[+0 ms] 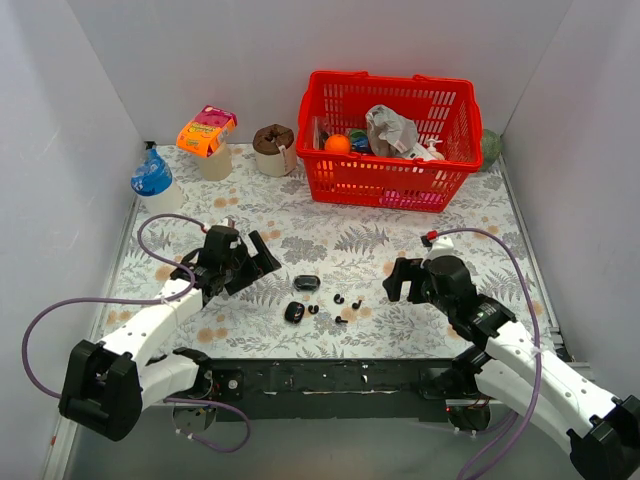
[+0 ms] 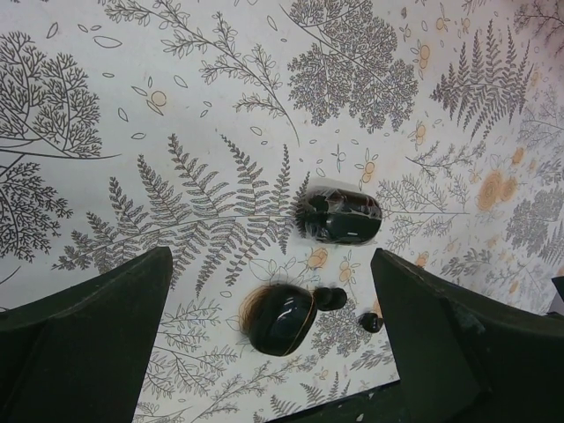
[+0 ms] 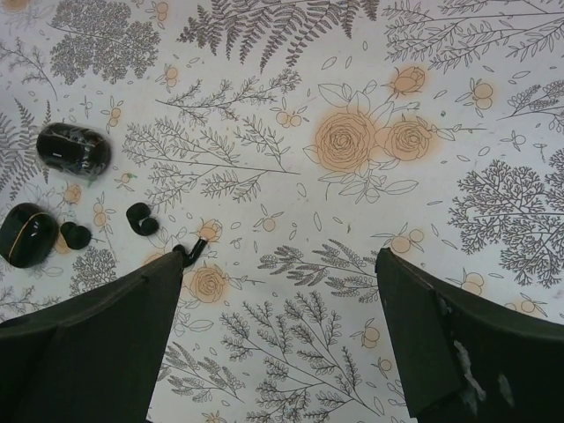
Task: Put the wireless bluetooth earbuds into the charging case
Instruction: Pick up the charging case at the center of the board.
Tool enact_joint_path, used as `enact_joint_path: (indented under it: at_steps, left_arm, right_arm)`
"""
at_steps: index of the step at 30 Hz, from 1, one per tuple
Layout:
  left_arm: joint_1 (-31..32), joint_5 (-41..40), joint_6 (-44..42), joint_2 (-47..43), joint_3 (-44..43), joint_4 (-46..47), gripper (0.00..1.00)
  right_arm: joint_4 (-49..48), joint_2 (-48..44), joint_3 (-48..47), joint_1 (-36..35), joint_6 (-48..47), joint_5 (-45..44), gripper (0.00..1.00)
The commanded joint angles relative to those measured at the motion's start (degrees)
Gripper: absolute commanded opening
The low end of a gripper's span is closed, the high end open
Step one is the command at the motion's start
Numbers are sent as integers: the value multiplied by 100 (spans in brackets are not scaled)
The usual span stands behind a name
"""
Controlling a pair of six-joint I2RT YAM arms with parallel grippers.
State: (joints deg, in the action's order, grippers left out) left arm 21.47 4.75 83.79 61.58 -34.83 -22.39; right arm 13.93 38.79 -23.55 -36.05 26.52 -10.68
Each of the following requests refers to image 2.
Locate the floral patterned table mat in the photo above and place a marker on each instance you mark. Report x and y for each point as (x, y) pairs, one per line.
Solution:
(194, 125)

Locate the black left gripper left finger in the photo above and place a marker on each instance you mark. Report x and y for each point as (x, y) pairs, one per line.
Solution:
(80, 355)

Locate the black taped earbud charging case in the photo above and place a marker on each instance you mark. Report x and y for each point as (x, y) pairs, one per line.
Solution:
(334, 212)

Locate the black wireless earbud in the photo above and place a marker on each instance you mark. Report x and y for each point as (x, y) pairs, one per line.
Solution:
(330, 299)
(371, 322)

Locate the glossy black gold-trimmed case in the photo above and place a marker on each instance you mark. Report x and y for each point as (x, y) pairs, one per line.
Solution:
(276, 318)

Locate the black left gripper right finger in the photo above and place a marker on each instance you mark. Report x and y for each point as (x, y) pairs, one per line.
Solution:
(462, 357)

